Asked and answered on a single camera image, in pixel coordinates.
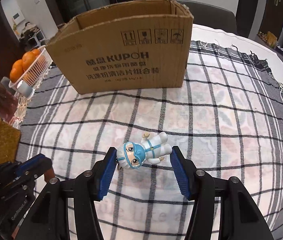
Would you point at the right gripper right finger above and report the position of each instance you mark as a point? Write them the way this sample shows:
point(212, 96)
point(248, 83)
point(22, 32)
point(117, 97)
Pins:
point(240, 218)

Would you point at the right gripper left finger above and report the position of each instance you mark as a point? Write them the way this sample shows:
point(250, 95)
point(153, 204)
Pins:
point(48, 216)

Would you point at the orange fruit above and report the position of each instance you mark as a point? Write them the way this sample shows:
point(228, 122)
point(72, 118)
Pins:
point(27, 60)
point(18, 65)
point(15, 74)

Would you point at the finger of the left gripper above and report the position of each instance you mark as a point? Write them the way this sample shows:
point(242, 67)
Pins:
point(30, 164)
point(10, 183)

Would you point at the grey dining chair right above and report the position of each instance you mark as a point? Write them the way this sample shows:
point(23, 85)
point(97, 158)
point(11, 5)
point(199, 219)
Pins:
point(211, 16)

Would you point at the white shelf with clutter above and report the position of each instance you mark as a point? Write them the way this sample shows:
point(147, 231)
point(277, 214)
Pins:
point(32, 37)

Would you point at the small medic figurine keychain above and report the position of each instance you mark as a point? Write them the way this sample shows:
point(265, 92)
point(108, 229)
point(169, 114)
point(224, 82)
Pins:
point(151, 149)

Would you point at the plaid grey white tablecloth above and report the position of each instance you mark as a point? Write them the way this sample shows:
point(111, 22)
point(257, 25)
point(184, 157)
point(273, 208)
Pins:
point(227, 118)

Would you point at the brown cardboard box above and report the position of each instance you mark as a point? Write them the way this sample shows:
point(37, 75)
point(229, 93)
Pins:
point(129, 45)

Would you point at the brown wooden handle piece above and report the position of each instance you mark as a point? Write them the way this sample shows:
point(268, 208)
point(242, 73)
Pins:
point(49, 174)

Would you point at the woven wicker box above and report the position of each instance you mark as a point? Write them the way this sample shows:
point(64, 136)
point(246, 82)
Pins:
point(9, 139)

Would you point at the white fruit basket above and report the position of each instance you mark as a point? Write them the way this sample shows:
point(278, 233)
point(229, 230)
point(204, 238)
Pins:
point(36, 70)

